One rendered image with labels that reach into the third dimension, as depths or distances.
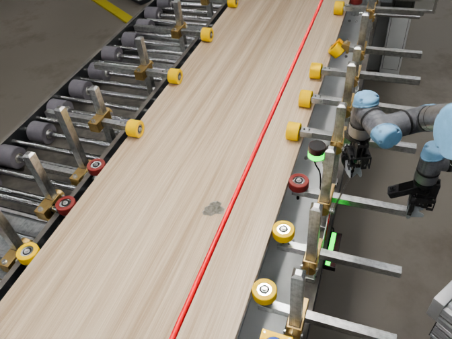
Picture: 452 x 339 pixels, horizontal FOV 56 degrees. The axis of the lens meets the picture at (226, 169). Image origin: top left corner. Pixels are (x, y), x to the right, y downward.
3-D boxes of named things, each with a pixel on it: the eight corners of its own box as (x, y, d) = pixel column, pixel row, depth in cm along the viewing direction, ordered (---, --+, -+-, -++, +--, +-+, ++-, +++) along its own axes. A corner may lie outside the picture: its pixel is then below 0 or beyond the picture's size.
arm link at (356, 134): (347, 117, 139) (372, 116, 139) (346, 128, 142) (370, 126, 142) (352, 132, 134) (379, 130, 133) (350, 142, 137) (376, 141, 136)
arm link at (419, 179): (416, 176, 143) (416, 160, 148) (412, 185, 146) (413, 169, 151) (440, 180, 140) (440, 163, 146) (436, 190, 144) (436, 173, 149)
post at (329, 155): (325, 230, 180) (336, 144, 147) (324, 236, 178) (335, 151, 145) (317, 228, 181) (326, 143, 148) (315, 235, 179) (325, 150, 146)
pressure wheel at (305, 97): (312, 87, 197) (309, 103, 196) (313, 95, 205) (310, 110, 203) (300, 86, 199) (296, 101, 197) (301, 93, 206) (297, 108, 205)
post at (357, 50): (350, 125, 231) (362, 44, 197) (349, 129, 228) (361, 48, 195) (343, 124, 232) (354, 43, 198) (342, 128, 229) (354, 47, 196)
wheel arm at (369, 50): (420, 56, 221) (422, 50, 219) (420, 58, 219) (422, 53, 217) (348, 49, 232) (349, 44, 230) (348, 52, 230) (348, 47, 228)
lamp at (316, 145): (322, 183, 164) (327, 141, 149) (319, 194, 160) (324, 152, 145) (307, 181, 165) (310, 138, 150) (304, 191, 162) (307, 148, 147)
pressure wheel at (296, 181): (309, 193, 177) (311, 173, 169) (305, 207, 172) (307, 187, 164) (290, 190, 180) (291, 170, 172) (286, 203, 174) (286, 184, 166)
